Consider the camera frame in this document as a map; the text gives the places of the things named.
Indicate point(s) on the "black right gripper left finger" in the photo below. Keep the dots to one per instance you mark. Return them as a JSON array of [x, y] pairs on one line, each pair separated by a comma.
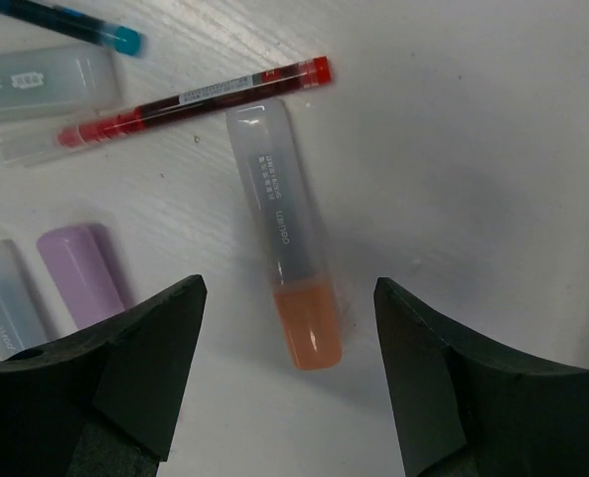
[[105, 400]]

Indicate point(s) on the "orange highlighter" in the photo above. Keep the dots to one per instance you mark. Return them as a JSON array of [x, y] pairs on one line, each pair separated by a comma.
[[275, 188]]

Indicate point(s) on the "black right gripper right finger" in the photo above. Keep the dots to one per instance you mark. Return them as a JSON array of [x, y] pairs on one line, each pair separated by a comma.
[[466, 405]]

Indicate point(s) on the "purple highlighter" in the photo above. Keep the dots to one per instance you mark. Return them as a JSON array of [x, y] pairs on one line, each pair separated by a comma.
[[85, 268]]

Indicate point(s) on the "green highlighter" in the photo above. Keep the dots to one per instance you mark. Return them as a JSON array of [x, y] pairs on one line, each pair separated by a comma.
[[57, 80]]

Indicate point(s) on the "blue highlighter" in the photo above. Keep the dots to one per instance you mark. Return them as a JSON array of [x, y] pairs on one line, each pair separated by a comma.
[[20, 325]]

